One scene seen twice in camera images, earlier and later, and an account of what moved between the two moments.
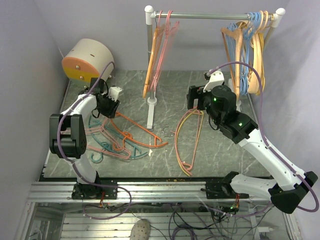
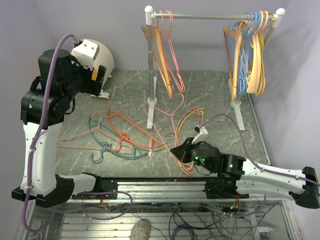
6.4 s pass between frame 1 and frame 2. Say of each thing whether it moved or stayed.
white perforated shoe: stayed
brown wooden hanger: moved
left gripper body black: moved
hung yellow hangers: stayed
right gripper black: moved
